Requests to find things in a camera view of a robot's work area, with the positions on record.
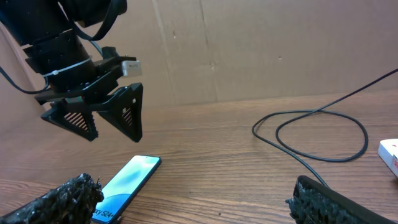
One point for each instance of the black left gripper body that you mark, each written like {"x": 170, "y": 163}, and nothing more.
{"x": 89, "y": 80}

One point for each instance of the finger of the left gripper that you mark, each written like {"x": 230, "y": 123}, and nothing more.
{"x": 79, "y": 123}
{"x": 123, "y": 109}

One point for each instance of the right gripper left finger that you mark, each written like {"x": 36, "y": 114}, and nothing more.
{"x": 73, "y": 202}

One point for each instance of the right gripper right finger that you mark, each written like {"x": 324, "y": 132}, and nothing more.
{"x": 312, "y": 202}

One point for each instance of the smartphone with blue screen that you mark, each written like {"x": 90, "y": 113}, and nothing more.
{"x": 123, "y": 187}

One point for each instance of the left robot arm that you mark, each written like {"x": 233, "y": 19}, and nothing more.
{"x": 51, "y": 33}

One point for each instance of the white power strip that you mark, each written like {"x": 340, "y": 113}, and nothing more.
{"x": 388, "y": 153}

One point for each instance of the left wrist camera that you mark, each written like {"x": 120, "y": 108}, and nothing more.
{"x": 131, "y": 68}

